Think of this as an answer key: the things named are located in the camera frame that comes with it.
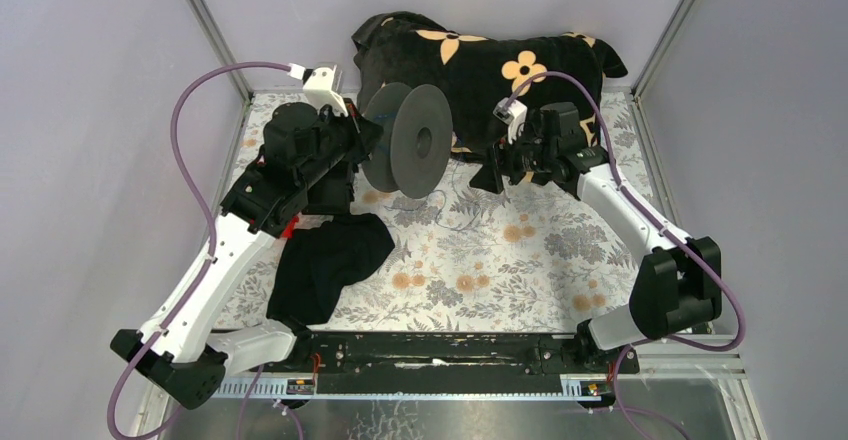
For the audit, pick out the grey perforated spool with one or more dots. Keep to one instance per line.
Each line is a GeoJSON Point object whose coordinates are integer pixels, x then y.
{"type": "Point", "coordinates": [413, 153]}

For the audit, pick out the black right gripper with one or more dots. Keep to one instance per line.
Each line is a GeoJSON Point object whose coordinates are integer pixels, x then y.
{"type": "Point", "coordinates": [488, 178]}

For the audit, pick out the red plastic box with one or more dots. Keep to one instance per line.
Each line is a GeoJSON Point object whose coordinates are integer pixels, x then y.
{"type": "Point", "coordinates": [287, 232]}

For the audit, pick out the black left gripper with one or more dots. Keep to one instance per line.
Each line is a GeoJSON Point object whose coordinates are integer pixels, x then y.
{"type": "Point", "coordinates": [361, 133]}

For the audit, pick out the black cloth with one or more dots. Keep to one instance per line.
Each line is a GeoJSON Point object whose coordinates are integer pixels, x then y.
{"type": "Point", "coordinates": [317, 264]}

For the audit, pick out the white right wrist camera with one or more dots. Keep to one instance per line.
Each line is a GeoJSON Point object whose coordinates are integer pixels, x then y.
{"type": "Point", "coordinates": [513, 114]}

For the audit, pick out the black plastic box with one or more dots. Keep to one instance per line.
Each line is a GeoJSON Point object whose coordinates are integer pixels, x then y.
{"type": "Point", "coordinates": [334, 192]}

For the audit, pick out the floral table mat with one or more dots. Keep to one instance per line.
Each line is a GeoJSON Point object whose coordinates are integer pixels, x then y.
{"type": "Point", "coordinates": [529, 259]}

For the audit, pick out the black flower-pattern plush blanket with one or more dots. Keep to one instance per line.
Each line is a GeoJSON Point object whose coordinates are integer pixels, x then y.
{"type": "Point", "coordinates": [475, 73]}

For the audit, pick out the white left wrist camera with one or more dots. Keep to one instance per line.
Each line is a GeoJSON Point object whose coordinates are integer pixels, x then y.
{"type": "Point", "coordinates": [320, 85]}

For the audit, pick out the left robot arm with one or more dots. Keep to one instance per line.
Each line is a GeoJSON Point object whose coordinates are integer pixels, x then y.
{"type": "Point", "coordinates": [303, 146]}

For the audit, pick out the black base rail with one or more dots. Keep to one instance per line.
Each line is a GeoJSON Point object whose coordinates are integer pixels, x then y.
{"type": "Point", "coordinates": [418, 364]}

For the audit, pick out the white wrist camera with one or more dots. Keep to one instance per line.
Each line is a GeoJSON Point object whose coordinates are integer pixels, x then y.
{"type": "Point", "coordinates": [320, 85]}
{"type": "Point", "coordinates": [513, 114]}

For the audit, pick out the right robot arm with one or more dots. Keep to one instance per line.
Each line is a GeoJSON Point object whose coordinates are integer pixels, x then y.
{"type": "Point", "coordinates": [674, 288]}

